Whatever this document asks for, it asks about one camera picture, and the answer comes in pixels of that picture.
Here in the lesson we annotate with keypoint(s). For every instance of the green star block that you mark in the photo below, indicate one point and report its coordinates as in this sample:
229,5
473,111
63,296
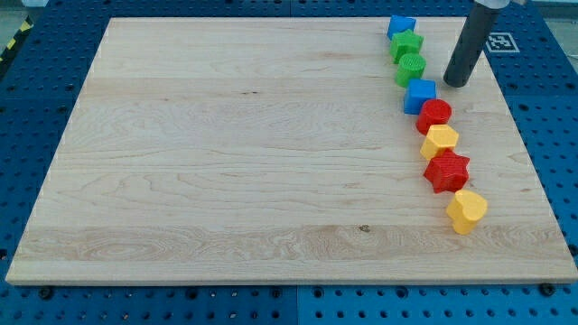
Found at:
405,42

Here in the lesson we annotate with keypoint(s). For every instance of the white fiducial marker tag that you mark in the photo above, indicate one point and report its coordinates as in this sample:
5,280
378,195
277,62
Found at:
500,42

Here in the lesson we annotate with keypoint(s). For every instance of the red star block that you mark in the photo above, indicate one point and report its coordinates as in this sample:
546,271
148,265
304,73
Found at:
447,172

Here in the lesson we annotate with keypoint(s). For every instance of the wooden board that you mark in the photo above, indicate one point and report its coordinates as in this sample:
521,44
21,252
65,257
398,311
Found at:
231,151

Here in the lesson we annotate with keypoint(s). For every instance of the yellow black hazard tape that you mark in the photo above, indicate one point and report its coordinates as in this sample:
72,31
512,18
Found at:
16,42

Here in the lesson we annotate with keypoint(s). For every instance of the green cylinder block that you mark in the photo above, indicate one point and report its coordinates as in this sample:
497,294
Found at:
410,66

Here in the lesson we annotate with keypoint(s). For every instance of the blue triangle block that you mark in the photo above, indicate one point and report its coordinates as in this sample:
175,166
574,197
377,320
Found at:
398,24

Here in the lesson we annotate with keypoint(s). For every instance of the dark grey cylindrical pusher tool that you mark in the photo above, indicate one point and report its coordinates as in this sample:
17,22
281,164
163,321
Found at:
469,46

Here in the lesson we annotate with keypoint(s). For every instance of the yellow hexagon block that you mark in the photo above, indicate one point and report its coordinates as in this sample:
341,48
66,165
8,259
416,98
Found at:
438,139

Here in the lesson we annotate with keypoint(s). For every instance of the yellow heart block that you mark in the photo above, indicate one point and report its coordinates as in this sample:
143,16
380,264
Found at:
465,210

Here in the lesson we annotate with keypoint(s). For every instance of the blue cube block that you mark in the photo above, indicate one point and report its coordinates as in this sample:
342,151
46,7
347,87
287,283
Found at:
417,93

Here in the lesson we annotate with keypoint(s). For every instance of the red cylinder block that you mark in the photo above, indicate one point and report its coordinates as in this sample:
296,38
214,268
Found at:
433,112

